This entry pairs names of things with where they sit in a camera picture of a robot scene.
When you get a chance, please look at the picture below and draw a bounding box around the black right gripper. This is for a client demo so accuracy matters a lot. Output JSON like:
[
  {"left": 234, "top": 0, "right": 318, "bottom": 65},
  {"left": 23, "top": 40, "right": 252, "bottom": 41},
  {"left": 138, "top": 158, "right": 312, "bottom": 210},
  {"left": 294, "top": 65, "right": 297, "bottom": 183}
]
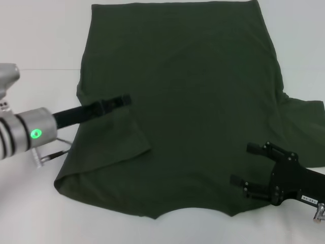
[{"left": 230, "top": 141, "right": 325, "bottom": 206}]

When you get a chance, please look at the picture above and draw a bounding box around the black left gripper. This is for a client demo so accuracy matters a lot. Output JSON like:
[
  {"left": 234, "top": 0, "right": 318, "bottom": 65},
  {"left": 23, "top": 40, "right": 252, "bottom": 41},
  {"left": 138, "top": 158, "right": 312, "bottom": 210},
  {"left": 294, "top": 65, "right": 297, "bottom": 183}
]
[{"left": 52, "top": 94, "right": 132, "bottom": 129}]

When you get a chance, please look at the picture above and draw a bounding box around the dark green t-shirt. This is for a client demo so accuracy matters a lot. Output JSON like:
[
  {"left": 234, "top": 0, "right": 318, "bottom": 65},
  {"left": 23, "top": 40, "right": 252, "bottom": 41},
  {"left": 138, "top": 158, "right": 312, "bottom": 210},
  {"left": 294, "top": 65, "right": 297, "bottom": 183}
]
[{"left": 52, "top": 0, "right": 325, "bottom": 221}]

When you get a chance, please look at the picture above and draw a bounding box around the silver right gripper knob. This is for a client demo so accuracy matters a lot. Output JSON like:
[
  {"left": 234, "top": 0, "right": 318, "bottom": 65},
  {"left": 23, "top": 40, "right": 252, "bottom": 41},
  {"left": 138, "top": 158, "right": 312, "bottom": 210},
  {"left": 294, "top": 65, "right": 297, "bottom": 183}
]
[{"left": 312, "top": 202, "right": 325, "bottom": 223}]

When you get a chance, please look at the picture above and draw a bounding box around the left arm connector cable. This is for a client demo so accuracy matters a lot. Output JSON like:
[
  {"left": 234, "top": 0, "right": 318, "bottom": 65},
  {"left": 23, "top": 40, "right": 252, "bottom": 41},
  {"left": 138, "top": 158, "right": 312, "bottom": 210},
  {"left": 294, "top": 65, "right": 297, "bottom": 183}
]
[{"left": 31, "top": 137, "right": 72, "bottom": 169}]

